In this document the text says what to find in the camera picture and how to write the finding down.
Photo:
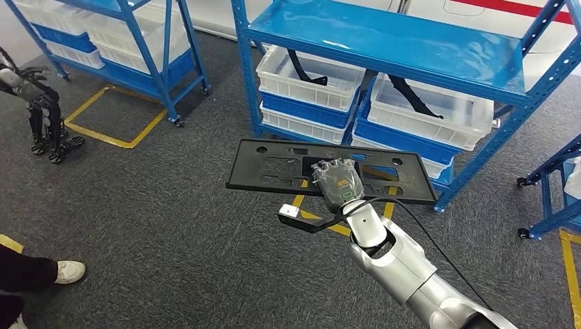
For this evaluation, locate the black curved part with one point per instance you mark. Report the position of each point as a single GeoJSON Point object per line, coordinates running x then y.
{"type": "Point", "coordinates": [413, 97]}
{"type": "Point", "coordinates": [299, 70]}

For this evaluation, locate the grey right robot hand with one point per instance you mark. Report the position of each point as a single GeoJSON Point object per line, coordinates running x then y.
{"type": "Point", "coordinates": [340, 186]}

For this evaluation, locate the red barrier belt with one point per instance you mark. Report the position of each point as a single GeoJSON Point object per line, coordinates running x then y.
{"type": "Point", "coordinates": [535, 11]}

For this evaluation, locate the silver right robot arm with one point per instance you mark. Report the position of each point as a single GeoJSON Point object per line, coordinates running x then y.
{"type": "Point", "coordinates": [399, 268]}

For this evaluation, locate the blue metal shelf rack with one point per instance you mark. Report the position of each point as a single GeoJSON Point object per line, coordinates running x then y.
{"type": "Point", "coordinates": [386, 41]}
{"type": "Point", "coordinates": [151, 68]}
{"type": "Point", "coordinates": [554, 222]}

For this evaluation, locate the person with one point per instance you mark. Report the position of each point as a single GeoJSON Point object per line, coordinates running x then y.
{"type": "Point", "coordinates": [27, 272]}

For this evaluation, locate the white plastic crate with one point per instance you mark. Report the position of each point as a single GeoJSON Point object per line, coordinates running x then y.
{"type": "Point", "coordinates": [574, 179]}
{"type": "Point", "coordinates": [50, 16]}
{"type": "Point", "coordinates": [295, 128]}
{"type": "Point", "coordinates": [290, 93]}
{"type": "Point", "coordinates": [408, 127]}
{"type": "Point", "coordinates": [72, 56]}
{"type": "Point", "coordinates": [113, 36]}
{"type": "Point", "coordinates": [433, 170]}

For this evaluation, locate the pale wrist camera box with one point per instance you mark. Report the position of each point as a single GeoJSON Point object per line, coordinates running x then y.
{"type": "Point", "coordinates": [289, 211]}

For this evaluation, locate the black humanoid robot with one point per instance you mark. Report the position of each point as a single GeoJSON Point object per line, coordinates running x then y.
{"type": "Point", "coordinates": [43, 113]}

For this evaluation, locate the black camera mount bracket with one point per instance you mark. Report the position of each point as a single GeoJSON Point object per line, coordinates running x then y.
{"type": "Point", "coordinates": [308, 225]}

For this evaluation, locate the black plastic plate frame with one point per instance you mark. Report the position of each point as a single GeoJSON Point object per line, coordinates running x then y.
{"type": "Point", "coordinates": [243, 172]}

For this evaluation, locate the white car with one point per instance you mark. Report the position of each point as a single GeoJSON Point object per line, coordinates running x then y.
{"type": "Point", "coordinates": [490, 21]}

